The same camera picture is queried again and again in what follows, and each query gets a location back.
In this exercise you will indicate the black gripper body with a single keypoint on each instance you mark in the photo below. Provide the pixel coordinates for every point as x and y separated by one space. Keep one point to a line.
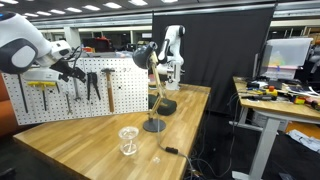
65 71

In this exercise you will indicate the long silver combination wrench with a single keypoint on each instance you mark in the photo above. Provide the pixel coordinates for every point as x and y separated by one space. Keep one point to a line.
77 97

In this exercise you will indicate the clear plastic cup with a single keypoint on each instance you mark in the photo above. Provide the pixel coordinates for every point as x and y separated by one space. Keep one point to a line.
128 137

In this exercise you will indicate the clear plastic storage bin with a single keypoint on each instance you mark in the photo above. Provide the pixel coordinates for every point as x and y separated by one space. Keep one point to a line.
282 57

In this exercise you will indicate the short silver combination wrench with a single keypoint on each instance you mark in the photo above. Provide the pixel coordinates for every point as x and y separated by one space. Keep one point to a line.
69 111

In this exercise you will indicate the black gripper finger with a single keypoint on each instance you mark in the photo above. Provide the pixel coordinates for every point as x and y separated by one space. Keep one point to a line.
80 74

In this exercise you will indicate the wooden handle hammer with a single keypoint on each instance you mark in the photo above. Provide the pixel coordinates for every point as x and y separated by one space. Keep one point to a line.
108 72

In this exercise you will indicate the white side desk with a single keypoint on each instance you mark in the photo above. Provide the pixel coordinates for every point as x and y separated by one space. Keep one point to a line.
275 112

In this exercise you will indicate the black curtain backdrop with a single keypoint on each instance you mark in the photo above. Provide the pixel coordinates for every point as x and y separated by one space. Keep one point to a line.
217 47

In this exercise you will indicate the black wooden desk lamp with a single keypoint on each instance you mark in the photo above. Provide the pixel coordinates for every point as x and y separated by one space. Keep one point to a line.
145 58

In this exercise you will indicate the black round cushion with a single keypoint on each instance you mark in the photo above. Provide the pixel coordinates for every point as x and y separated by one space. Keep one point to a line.
166 108

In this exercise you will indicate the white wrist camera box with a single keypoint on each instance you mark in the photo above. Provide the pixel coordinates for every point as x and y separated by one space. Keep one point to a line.
41 74

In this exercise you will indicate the white pegboard wall organizer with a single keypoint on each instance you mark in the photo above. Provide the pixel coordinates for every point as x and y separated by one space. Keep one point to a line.
129 87

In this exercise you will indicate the middle yellow T-handle wrench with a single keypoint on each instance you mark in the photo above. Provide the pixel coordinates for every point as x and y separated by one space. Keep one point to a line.
42 85

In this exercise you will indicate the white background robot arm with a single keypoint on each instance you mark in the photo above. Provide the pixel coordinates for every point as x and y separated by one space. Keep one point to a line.
170 59

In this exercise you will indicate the small yellow T-handle wrench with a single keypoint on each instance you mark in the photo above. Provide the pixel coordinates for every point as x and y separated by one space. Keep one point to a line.
57 87

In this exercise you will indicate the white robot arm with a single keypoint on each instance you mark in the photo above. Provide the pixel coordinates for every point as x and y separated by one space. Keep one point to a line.
24 50

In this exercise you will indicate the large yellow T-handle wrench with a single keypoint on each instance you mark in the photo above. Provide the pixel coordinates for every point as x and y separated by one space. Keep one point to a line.
22 93

